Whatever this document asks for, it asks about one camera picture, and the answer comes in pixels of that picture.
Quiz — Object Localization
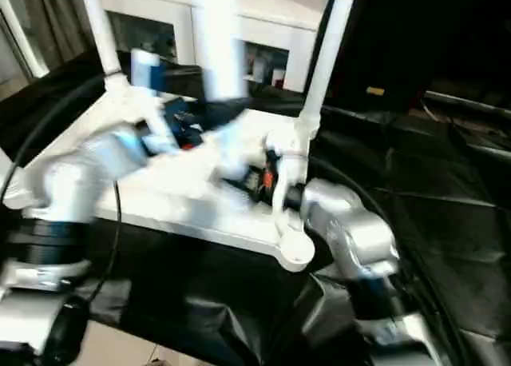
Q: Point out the white plastic table leg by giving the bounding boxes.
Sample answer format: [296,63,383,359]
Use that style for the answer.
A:
[300,0,360,152]
[187,0,253,184]
[78,0,130,94]

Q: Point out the white plastic table top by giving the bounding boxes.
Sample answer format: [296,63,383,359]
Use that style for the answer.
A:
[2,71,321,274]

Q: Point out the white glass-door cabinet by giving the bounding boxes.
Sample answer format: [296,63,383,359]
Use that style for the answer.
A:
[97,0,333,94]

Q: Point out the grey curtain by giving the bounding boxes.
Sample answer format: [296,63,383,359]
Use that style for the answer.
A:
[0,0,97,80]

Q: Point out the black speaker box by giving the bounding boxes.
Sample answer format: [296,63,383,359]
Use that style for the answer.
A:
[306,0,433,112]

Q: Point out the black plastic mat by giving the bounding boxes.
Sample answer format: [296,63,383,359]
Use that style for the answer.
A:
[0,50,511,366]

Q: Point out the black television edge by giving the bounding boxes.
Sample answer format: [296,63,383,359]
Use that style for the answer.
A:
[422,89,511,116]

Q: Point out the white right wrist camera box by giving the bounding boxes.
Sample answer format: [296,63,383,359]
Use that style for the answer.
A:
[262,129,311,228]

